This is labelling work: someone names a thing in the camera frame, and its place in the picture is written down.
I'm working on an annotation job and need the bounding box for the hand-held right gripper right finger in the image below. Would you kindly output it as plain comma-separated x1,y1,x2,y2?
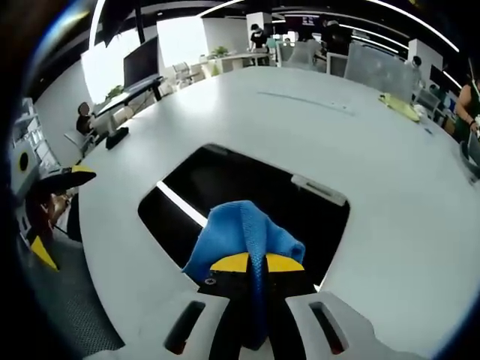
264,253,428,360

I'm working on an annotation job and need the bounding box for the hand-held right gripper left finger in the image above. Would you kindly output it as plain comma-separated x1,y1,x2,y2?
84,251,251,360

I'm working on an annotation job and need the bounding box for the blue cleaning cloth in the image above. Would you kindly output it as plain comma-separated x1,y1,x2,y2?
181,199,307,352

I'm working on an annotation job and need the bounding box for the yellow-green cloth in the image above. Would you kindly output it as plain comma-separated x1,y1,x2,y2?
377,92,421,123

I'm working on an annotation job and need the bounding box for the white storage shelf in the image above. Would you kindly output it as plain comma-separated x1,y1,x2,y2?
10,97,57,173

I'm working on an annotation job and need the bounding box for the grey mesh chair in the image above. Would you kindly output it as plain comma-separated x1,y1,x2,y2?
22,224,127,353

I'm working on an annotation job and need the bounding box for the black case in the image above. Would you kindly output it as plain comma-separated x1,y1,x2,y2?
105,126,131,150

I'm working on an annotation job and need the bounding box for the standing desk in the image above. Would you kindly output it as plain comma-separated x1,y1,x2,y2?
95,74,166,113

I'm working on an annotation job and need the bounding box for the large black monitor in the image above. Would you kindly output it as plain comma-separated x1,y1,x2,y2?
122,35,161,89

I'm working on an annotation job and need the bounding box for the straight ceiling light strip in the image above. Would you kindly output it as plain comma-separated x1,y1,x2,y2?
88,0,106,48

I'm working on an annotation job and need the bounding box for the white desk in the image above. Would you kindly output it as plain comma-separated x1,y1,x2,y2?
217,52,271,74

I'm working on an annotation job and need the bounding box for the light grey chair back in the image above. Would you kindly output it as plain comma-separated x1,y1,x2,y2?
459,130,480,177

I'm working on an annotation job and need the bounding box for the grey partition screen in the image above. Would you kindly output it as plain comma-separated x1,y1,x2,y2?
344,40,413,101

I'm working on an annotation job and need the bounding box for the white mesh office chair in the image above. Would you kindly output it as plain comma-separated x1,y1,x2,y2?
279,39,323,71

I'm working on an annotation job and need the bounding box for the curved ceiling light strip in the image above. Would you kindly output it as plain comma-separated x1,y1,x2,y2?
197,0,461,53

